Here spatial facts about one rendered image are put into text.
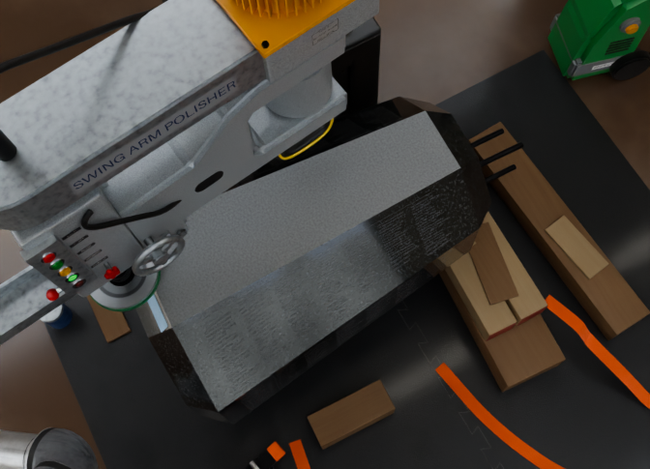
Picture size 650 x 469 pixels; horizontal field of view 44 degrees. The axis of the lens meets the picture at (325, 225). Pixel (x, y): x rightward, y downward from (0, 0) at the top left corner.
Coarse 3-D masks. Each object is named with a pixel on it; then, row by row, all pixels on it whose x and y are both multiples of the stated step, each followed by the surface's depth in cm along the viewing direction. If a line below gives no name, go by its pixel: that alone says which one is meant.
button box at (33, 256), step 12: (48, 240) 171; (60, 240) 175; (24, 252) 170; (36, 252) 170; (60, 252) 176; (72, 252) 180; (36, 264) 174; (48, 264) 177; (72, 264) 184; (84, 264) 189; (48, 276) 181; (84, 276) 192; (96, 276) 197; (60, 288) 190; (72, 288) 193
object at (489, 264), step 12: (480, 240) 299; (492, 240) 299; (480, 252) 298; (492, 252) 297; (480, 264) 296; (492, 264) 296; (504, 264) 296; (480, 276) 295; (492, 276) 294; (504, 276) 294; (492, 288) 293; (504, 288) 293; (516, 288) 292; (492, 300) 291; (504, 300) 291
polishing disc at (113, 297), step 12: (144, 276) 234; (156, 276) 234; (108, 288) 233; (120, 288) 233; (132, 288) 233; (144, 288) 233; (96, 300) 232; (108, 300) 232; (120, 300) 232; (132, 300) 232
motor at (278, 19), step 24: (216, 0) 168; (240, 0) 163; (264, 0) 161; (288, 0) 161; (312, 0) 161; (336, 0) 165; (240, 24) 164; (264, 24) 164; (288, 24) 164; (312, 24) 164; (264, 48) 162
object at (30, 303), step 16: (32, 272) 212; (0, 288) 209; (16, 288) 214; (32, 288) 214; (48, 288) 214; (0, 304) 212; (16, 304) 212; (32, 304) 212; (48, 304) 208; (0, 320) 211; (16, 320) 206; (32, 320) 209; (0, 336) 205
